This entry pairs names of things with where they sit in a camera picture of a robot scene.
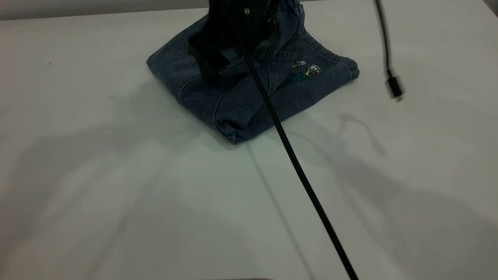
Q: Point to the blue denim kids jeans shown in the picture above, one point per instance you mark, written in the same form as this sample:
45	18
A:
311	93

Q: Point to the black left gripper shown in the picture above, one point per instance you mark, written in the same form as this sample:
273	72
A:
256	23

